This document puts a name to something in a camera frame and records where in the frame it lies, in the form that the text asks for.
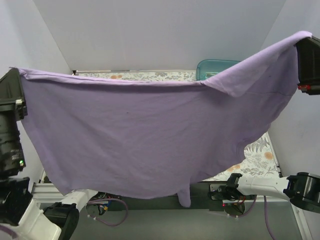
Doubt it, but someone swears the purple t shirt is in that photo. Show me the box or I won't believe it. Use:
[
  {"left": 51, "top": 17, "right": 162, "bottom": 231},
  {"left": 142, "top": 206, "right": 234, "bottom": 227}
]
[{"left": 18, "top": 31, "right": 311, "bottom": 207}]

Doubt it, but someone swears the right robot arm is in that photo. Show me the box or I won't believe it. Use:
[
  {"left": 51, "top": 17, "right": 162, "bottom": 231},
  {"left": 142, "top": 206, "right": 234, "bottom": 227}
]
[{"left": 211, "top": 36, "right": 320, "bottom": 213}]

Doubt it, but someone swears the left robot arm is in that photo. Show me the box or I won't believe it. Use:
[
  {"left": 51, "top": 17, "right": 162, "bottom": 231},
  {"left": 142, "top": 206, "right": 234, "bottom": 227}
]
[{"left": 0, "top": 68, "right": 80, "bottom": 240}]

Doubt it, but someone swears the floral table mat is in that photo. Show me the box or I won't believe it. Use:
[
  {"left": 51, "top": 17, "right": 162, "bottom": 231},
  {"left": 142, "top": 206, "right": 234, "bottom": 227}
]
[{"left": 74, "top": 70, "right": 282, "bottom": 181}]

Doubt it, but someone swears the teal plastic bin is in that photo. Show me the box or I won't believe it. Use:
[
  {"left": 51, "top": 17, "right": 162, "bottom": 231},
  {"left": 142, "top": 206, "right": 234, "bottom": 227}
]
[{"left": 195, "top": 59, "right": 239, "bottom": 81}]

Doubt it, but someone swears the aluminium frame rail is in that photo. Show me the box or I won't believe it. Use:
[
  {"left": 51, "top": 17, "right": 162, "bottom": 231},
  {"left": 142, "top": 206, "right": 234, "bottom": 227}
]
[{"left": 32, "top": 178, "right": 289, "bottom": 203}]

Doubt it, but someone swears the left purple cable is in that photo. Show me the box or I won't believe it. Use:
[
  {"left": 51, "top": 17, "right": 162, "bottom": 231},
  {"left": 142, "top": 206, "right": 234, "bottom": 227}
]
[{"left": 86, "top": 197, "right": 130, "bottom": 227}]

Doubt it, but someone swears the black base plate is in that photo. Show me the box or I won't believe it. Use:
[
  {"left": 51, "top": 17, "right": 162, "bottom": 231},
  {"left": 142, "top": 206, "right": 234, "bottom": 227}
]
[{"left": 97, "top": 181, "right": 258, "bottom": 212}]

